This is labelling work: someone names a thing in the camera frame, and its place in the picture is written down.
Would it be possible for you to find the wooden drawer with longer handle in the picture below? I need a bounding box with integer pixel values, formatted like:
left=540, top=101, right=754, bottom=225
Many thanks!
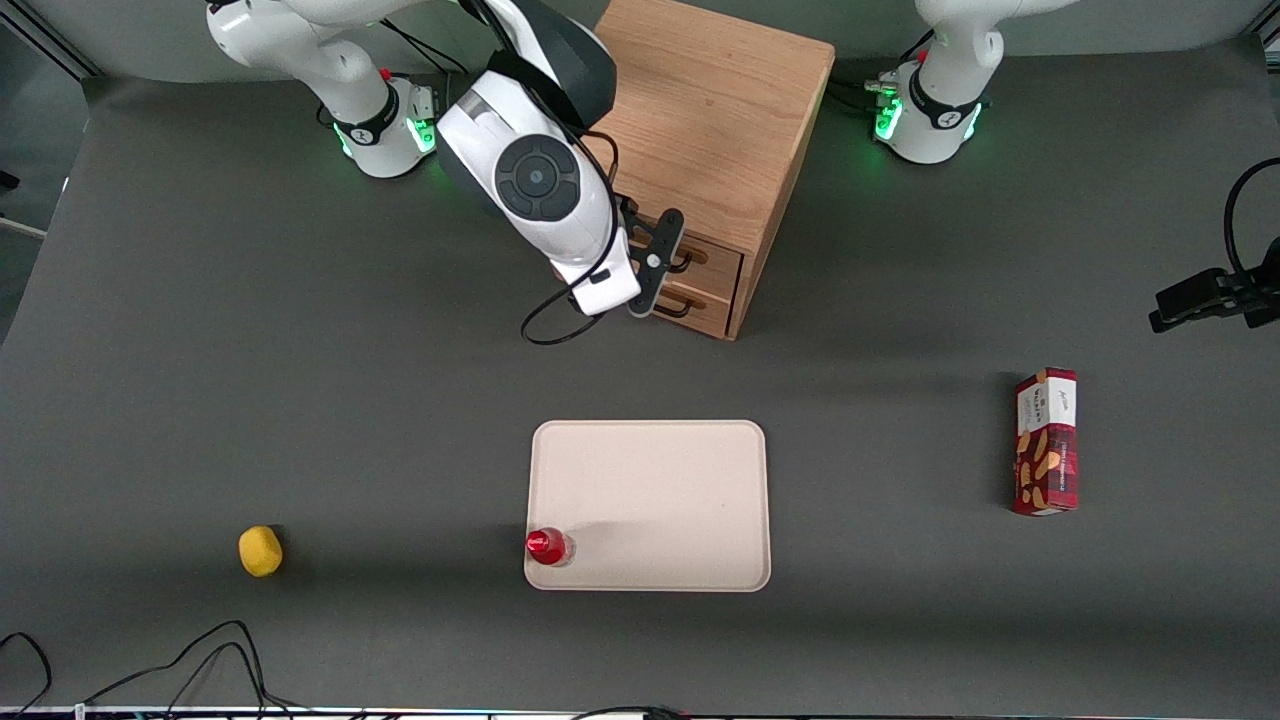
left=622, top=212, right=746, bottom=300

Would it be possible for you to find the wooden drawer cabinet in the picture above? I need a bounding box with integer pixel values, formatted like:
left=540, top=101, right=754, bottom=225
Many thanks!
left=575, top=0, right=837, bottom=342

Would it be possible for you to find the short black looped floor cable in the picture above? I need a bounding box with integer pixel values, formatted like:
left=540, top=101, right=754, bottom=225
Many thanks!
left=0, top=631, right=53, bottom=716

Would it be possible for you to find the black right arm base cable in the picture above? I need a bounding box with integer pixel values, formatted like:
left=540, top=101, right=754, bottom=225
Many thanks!
left=380, top=20, right=476, bottom=126

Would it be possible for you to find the black arm base cable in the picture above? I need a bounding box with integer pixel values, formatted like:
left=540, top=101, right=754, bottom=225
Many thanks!
left=825, top=30, right=936, bottom=111
left=380, top=20, right=476, bottom=126

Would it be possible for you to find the black right arm wrist cable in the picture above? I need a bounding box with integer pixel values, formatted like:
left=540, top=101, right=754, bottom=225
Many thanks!
left=520, top=130, right=626, bottom=347

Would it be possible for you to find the long black floor cable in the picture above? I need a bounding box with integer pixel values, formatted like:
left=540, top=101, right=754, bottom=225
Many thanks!
left=160, top=642, right=271, bottom=716
left=85, top=620, right=301, bottom=716

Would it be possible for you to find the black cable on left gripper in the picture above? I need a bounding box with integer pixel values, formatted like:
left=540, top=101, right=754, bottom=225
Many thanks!
left=1224, top=157, right=1280, bottom=281

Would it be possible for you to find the black left arm base cable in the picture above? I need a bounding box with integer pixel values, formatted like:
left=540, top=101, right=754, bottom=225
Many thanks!
left=825, top=30, right=936, bottom=111

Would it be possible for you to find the wooden drawer with shorter handle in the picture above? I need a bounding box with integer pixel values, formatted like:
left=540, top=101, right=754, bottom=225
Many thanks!
left=655, top=283, right=737, bottom=341

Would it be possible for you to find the beige plastic tray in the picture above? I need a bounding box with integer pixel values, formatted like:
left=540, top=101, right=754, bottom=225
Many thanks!
left=524, top=420, right=772, bottom=593

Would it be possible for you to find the red cookie box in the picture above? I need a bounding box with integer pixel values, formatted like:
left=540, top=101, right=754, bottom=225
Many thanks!
left=1011, top=367, right=1080, bottom=517

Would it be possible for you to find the red capped bottle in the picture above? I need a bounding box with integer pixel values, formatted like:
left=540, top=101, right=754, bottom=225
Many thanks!
left=526, top=527, right=576, bottom=568

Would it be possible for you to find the yellow lemon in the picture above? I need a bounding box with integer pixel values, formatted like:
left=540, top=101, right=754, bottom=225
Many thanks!
left=238, top=525, right=284, bottom=579

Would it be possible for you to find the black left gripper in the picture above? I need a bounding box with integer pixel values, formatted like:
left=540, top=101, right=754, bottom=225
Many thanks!
left=1150, top=235, right=1280, bottom=333

